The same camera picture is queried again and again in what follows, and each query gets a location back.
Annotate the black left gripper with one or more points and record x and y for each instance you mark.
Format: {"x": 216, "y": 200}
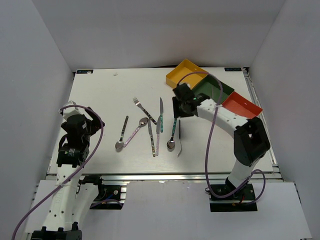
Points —
{"x": 95, "y": 123}

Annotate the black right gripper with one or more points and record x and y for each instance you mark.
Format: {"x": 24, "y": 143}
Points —
{"x": 177, "y": 112}

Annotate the fork with green handle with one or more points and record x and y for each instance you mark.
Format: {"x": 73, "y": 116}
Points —
{"x": 179, "y": 137}

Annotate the fork with black patterned handle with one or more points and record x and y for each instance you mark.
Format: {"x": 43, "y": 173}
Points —
{"x": 139, "y": 105}

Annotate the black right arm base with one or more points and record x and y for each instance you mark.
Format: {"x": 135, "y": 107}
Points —
{"x": 238, "y": 202}

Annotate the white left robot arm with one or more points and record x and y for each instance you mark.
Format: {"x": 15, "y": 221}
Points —
{"x": 70, "y": 204}

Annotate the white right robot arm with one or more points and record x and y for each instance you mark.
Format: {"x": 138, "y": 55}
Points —
{"x": 250, "y": 140}

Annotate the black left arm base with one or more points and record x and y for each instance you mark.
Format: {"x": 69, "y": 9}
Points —
{"x": 108, "y": 197}

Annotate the green square bin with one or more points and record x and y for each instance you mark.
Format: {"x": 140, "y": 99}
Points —
{"x": 205, "y": 87}

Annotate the yellow square bin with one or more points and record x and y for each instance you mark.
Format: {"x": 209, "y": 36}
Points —
{"x": 184, "y": 68}

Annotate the orange square bin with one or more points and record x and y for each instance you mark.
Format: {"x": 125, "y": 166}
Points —
{"x": 241, "y": 106}

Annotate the knife with green handle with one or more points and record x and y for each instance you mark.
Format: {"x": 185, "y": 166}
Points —
{"x": 161, "y": 114}

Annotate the knife with pink handle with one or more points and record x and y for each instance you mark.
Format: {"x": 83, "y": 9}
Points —
{"x": 158, "y": 129}

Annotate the knife with black patterned handle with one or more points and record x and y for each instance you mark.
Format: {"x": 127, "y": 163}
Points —
{"x": 150, "y": 132}

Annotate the spoon with black patterned handle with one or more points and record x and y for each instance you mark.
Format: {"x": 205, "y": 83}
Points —
{"x": 120, "y": 144}

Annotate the spoon with green handle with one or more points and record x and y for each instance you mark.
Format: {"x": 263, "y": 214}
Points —
{"x": 171, "y": 142}

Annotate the spoon with pink handle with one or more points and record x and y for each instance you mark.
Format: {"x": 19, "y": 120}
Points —
{"x": 142, "y": 123}

